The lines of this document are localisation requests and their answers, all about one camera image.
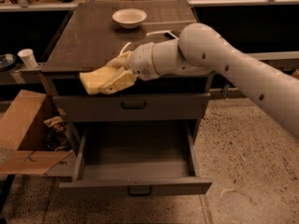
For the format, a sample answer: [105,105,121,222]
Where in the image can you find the open lower drawer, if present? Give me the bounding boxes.
[60,120,212,198]

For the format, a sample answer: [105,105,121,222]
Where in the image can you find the white bowl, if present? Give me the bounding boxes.
[112,8,147,29]

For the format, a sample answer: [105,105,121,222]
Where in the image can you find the white paper cup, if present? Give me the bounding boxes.
[18,49,37,68]

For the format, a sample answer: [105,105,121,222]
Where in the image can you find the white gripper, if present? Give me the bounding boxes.
[100,42,160,94]

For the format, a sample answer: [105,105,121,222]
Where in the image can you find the cardboard box at right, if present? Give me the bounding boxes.
[291,69,299,79]

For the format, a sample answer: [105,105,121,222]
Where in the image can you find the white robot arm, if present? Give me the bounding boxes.
[107,23,299,138]

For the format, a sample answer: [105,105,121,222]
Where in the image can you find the yellow sponge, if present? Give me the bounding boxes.
[79,66,118,95]

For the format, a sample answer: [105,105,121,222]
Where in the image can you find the grey drawer cabinet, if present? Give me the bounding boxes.
[42,1,211,147]

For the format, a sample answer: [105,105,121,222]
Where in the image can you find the closed upper drawer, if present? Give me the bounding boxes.
[53,93,209,122]

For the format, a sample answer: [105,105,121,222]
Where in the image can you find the brown cardboard box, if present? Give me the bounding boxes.
[0,90,73,175]

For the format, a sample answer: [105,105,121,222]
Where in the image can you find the dark round lid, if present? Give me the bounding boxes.
[0,53,17,71]

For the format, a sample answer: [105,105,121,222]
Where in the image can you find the crumpled snack bags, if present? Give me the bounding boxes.
[44,116,71,151]

